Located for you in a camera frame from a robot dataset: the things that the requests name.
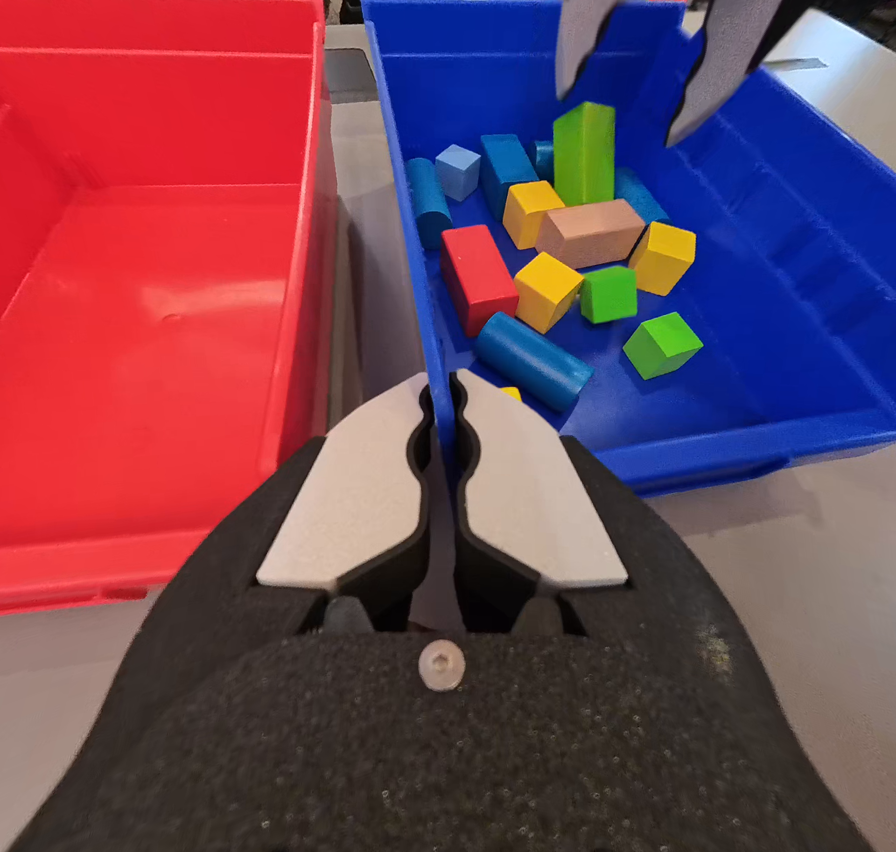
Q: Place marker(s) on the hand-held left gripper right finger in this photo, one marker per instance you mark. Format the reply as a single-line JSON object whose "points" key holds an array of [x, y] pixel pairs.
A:
{"points": [[539, 502]]}

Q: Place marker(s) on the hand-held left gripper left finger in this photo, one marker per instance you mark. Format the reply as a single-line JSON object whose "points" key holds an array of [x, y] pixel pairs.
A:
{"points": [[343, 505]]}

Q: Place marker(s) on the long green wooden block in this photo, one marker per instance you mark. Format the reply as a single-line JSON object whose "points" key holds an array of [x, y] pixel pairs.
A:
{"points": [[584, 152]]}

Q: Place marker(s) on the green wooden cube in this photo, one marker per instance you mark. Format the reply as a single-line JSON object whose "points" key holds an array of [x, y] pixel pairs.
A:
{"points": [[662, 344]]}

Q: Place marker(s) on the yellow wooden cube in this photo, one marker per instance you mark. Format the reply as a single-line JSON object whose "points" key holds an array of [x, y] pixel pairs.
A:
{"points": [[548, 292]]}

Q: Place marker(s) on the blue plastic bin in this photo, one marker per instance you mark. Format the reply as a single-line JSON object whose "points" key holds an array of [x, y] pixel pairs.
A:
{"points": [[798, 236]]}

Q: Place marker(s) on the light blue wooden cube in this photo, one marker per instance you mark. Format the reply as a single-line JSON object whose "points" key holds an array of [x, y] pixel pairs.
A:
{"points": [[458, 171]]}

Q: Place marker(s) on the red wooden block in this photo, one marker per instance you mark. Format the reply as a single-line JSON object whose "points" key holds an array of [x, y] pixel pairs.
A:
{"points": [[479, 278]]}

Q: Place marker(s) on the natural wooden block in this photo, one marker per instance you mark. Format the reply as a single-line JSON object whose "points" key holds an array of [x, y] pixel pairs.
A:
{"points": [[591, 232]]}

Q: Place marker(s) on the red plastic bin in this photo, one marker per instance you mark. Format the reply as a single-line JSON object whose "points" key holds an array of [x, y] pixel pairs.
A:
{"points": [[154, 306]]}

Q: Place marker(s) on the small green wooden block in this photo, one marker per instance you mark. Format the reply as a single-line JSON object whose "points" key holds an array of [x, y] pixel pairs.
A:
{"points": [[609, 294]]}

